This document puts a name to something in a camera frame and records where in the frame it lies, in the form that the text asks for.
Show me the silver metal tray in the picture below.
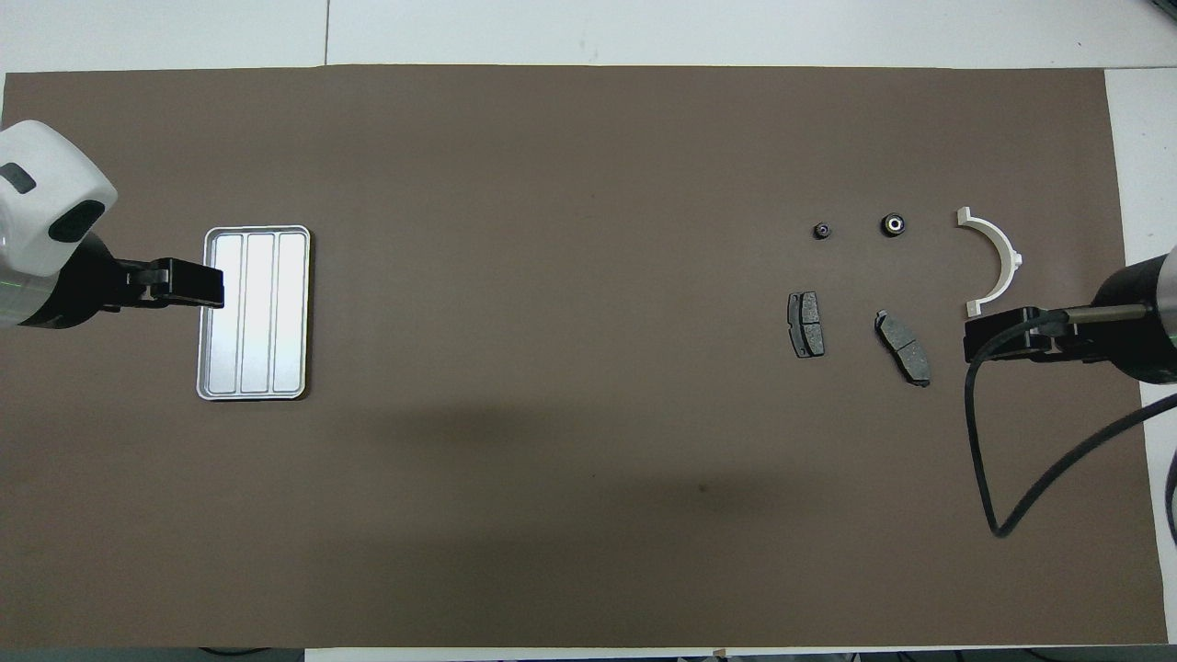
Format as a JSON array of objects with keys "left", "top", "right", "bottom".
[{"left": 195, "top": 224, "right": 313, "bottom": 403}]

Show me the brown table mat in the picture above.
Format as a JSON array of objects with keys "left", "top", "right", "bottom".
[{"left": 0, "top": 64, "right": 1148, "bottom": 650}]

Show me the short grey brake pad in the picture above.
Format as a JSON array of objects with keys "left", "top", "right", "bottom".
[{"left": 786, "top": 291, "right": 827, "bottom": 360}]

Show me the white plastic half ring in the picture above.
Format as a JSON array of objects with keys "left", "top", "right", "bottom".
[{"left": 955, "top": 206, "right": 1024, "bottom": 320}]

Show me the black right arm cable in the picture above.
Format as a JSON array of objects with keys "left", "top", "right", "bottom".
[{"left": 963, "top": 308, "right": 1177, "bottom": 540}]

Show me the long grey brake pad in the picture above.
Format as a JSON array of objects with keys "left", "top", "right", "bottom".
[{"left": 874, "top": 309, "right": 932, "bottom": 389}]

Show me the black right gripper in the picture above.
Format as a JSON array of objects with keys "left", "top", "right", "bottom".
[{"left": 963, "top": 260, "right": 1163, "bottom": 383}]

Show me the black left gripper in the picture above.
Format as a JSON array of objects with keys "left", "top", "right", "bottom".
[{"left": 17, "top": 230, "right": 227, "bottom": 331}]

